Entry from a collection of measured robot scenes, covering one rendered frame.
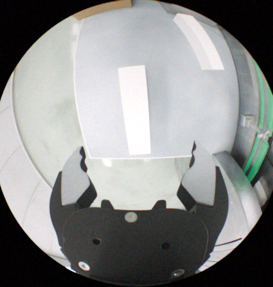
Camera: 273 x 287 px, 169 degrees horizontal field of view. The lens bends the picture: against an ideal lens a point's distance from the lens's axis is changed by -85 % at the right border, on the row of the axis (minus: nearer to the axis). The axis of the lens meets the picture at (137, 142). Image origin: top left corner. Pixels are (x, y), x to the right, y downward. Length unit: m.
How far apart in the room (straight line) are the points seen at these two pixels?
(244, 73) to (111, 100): 0.55
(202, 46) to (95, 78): 0.34
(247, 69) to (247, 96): 0.13
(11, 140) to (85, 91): 2.97
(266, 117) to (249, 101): 0.11
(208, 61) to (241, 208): 0.46
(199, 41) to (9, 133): 3.35
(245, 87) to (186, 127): 0.36
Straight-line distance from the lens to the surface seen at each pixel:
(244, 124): 0.41
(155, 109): 0.31
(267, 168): 0.73
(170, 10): 0.48
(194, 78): 0.35
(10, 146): 3.15
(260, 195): 0.72
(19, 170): 3.17
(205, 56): 0.34
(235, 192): 0.42
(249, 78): 0.50
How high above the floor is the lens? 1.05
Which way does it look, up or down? 60 degrees down
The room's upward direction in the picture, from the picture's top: 178 degrees counter-clockwise
